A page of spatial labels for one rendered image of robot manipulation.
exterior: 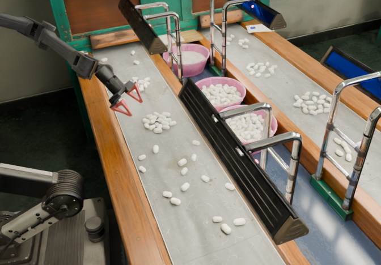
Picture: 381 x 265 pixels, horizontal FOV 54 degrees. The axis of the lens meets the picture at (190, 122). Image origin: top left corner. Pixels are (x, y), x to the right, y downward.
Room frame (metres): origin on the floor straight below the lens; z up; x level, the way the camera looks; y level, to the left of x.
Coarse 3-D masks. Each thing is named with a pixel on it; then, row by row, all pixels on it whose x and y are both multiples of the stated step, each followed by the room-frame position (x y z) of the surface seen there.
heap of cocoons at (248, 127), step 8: (232, 120) 1.31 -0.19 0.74; (240, 120) 1.32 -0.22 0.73; (248, 120) 1.31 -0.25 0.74; (256, 120) 1.30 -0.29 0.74; (232, 128) 1.25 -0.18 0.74; (240, 128) 1.25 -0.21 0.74; (248, 128) 1.24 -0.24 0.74; (256, 128) 1.26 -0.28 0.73; (240, 136) 1.19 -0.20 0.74; (248, 136) 1.19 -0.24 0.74; (256, 136) 1.19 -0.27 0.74
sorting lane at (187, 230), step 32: (128, 64) 1.90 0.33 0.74; (128, 96) 1.56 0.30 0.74; (160, 96) 1.54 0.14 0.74; (128, 128) 1.30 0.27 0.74; (192, 128) 1.27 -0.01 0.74; (160, 160) 1.08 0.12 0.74; (160, 192) 0.91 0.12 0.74; (192, 192) 0.90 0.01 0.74; (224, 192) 0.90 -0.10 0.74; (160, 224) 0.77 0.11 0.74; (192, 224) 0.77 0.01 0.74; (256, 224) 0.75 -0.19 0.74; (192, 256) 0.65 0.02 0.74; (224, 256) 0.64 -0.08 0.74; (256, 256) 0.64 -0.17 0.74
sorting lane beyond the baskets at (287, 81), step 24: (240, 48) 2.03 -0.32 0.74; (264, 48) 2.01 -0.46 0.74; (264, 72) 1.72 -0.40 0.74; (288, 72) 1.71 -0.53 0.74; (288, 96) 1.48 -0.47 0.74; (312, 96) 1.47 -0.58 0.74; (312, 120) 1.28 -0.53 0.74; (336, 120) 1.27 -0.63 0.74; (360, 120) 1.26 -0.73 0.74; (336, 144) 1.11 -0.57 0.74
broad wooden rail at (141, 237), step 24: (96, 96) 1.53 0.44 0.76; (96, 120) 1.34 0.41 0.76; (96, 144) 1.17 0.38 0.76; (120, 144) 1.16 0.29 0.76; (120, 168) 1.02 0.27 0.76; (120, 192) 0.90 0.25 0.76; (144, 192) 0.91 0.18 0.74; (120, 216) 0.79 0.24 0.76; (144, 216) 0.79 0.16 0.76; (144, 240) 0.70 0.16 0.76; (144, 264) 0.61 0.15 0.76; (168, 264) 0.62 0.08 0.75
